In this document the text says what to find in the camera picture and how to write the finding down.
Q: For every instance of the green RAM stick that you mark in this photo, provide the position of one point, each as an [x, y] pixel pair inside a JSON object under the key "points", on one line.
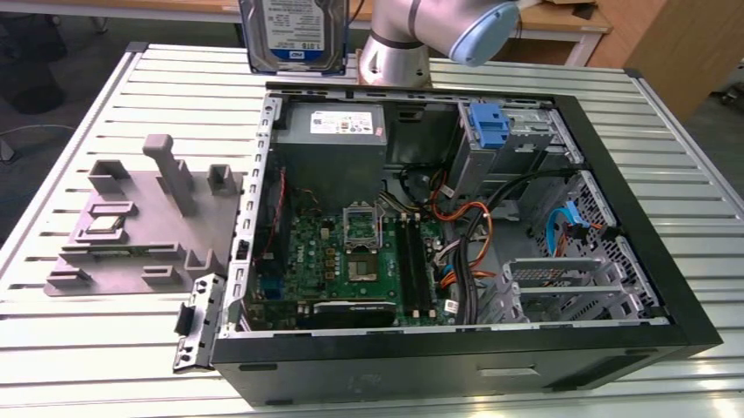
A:
{"points": [[119, 252]]}

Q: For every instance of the black open PC case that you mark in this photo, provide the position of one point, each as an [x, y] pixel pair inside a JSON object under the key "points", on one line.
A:
{"points": [[406, 370]]}

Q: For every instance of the grey parts rack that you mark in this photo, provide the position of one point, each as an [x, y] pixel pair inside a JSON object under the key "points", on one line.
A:
{"points": [[146, 217]]}

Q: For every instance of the black RAM slot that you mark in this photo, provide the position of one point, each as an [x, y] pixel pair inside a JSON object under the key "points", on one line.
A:
{"points": [[423, 261], [409, 261]]}

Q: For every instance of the silver CPU chip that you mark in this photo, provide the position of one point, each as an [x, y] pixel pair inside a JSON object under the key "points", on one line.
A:
{"points": [[103, 223]]}

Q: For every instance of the black graphics card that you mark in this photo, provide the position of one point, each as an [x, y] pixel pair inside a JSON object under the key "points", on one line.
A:
{"points": [[349, 313]]}

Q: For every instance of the grey Dell power supply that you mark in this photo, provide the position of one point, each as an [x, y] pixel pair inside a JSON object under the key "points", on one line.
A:
{"points": [[337, 174]]}

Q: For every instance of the grey metal drive cage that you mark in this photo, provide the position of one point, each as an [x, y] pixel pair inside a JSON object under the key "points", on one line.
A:
{"points": [[477, 170]]}

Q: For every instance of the grey metal disk bay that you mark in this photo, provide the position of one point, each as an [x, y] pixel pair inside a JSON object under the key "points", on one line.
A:
{"points": [[569, 290]]}

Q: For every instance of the blue plastic drive latch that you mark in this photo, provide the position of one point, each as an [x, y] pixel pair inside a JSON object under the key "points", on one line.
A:
{"points": [[488, 126]]}

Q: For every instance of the green motherboard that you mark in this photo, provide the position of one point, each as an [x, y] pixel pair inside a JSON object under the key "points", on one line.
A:
{"points": [[314, 261]]}

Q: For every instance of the grey hinged card bracket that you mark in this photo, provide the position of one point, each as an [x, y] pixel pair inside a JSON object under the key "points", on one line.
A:
{"points": [[200, 322]]}

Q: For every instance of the hard disk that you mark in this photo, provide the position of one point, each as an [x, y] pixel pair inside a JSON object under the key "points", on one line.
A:
{"points": [[290, 35]]}

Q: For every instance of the CPU socket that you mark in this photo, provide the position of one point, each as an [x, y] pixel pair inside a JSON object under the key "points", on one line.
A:
{"points": [[366, 270]]}

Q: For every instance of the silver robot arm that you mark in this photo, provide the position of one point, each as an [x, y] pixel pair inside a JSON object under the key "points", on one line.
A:
{"points": [[395, 61]]}

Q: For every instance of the brown wooden cabinet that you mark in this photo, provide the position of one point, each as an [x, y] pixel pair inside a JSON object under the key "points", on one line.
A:
{"points": [[685, 52]]}

